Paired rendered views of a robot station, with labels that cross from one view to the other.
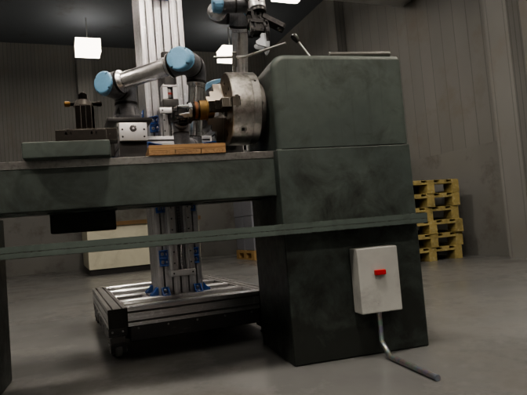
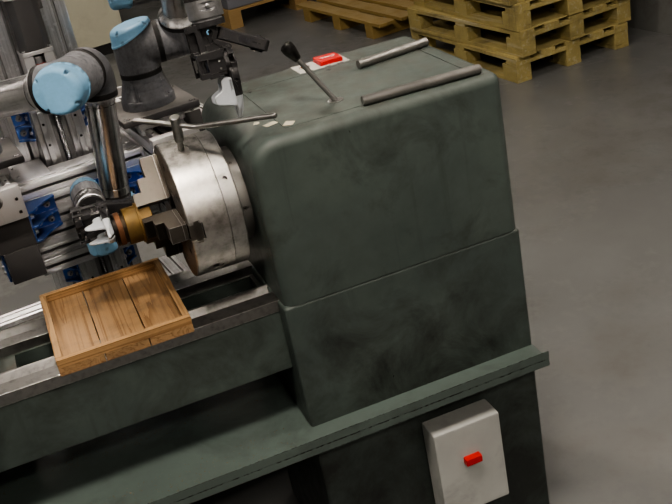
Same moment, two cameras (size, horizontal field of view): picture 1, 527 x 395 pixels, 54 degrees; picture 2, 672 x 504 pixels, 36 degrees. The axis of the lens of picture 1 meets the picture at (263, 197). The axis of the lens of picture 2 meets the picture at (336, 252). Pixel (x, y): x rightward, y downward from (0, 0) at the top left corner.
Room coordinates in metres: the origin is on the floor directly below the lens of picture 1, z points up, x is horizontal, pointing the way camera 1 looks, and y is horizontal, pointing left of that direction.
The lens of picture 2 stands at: (0.07, -0.19, 1.95)
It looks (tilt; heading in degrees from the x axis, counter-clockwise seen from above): 26 degrees down; 0
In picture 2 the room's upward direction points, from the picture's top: 11 degrees counter-clockwise
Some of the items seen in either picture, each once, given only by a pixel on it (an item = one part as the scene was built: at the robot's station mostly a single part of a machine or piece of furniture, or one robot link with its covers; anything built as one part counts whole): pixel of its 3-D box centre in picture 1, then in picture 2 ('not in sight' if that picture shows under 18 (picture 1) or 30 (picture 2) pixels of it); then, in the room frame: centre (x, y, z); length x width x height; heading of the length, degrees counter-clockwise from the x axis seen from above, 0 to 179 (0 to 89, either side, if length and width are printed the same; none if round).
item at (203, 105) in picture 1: (202, 110); (133, 224); (2.22, 0.23, 1.08); 0.09 x 0.09 x 0.09; 16
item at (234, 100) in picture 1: (223, 104); (172, 228); (2.16, 0.13, 1.08); 0.12 x 0.11 x 0.05; 16
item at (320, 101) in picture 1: (321, 113); (353, 160); (2.39, -0.30, 1.06); 0.59 x 0.48 x 0.39; 106
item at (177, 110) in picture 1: (182, 115); (92, 218); (2.31, 0.33, 1.08); 0.12 x 0.09 x 0.08; 14
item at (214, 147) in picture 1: (183, 155); (113, 312); (2.20, 0.33, 0.89); 0.36 x 0.30 x 0.04; 16
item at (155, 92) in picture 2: not in sight; (144, 86); (2.89, 0.22, 1.21); 0.15 x 0.15 x 0.10
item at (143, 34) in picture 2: (216, 92); (136, 44); (2.89, 0.21, 1.33); 0.13 x 0.12 x 0.14; 100
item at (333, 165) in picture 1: (332, 248); (392, 375); (2.39, -0.29, 0.43); 0.60 x 0.48 x 0.86; 106
